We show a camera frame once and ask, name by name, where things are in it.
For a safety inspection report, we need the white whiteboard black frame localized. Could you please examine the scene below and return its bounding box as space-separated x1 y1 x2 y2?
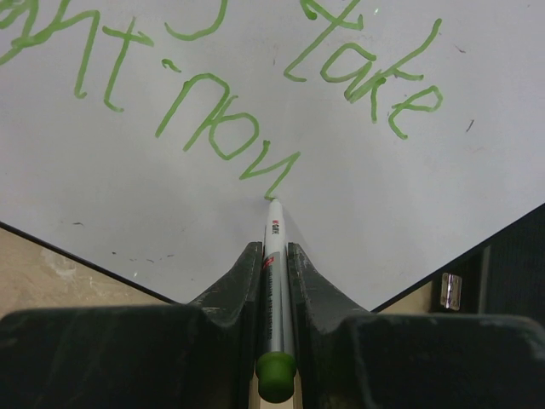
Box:
1 1 544 309

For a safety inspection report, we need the white green whiteboard marker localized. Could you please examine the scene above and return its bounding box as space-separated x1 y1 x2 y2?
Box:
255 199 297 404

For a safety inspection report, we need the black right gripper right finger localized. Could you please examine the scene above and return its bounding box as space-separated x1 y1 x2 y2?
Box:
288 244 544 408

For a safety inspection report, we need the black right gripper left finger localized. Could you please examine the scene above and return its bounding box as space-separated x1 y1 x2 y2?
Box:
1 242 262 408

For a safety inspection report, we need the black ribbed board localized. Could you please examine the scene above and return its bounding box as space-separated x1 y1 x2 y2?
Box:
429 205 544 325

